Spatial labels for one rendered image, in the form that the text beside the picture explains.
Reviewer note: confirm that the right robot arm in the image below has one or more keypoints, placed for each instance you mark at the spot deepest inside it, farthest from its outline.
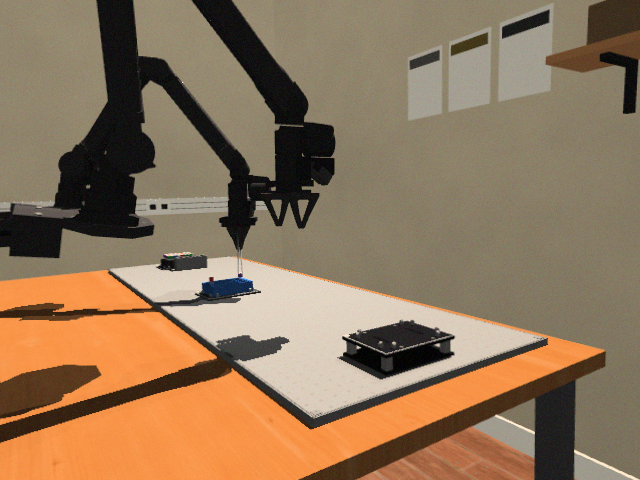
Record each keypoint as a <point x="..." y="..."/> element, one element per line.
<point x="110" y="198"/>

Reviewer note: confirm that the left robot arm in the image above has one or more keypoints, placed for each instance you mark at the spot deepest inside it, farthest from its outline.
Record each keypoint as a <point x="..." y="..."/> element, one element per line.
<point x="76" y="166"/>

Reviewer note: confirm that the blue grid rack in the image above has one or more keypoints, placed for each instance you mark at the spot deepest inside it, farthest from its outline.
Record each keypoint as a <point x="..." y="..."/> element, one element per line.
<point x="229" y="288"/>

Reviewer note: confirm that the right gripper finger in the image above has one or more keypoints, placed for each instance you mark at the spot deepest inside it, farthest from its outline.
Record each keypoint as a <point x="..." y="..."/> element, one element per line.
<point x="293" y="199"/>
<point x="276" y="196"/>

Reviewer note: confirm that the white perforated base plate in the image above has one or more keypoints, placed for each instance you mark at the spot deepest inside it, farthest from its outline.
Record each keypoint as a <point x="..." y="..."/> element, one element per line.
<point x="288" y="338"/>

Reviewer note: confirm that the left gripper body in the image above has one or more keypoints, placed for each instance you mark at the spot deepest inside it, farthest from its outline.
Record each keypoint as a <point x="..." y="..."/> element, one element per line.
<point x="238" y="215"/>

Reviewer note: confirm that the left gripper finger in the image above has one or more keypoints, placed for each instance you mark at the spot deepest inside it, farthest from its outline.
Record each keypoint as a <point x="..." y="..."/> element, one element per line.
<point x="233" y="232"/>
<point x="241" y="236"/>

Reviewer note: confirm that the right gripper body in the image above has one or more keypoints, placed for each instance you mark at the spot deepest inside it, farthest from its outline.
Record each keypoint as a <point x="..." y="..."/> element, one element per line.
<point x="285" y="176"/>

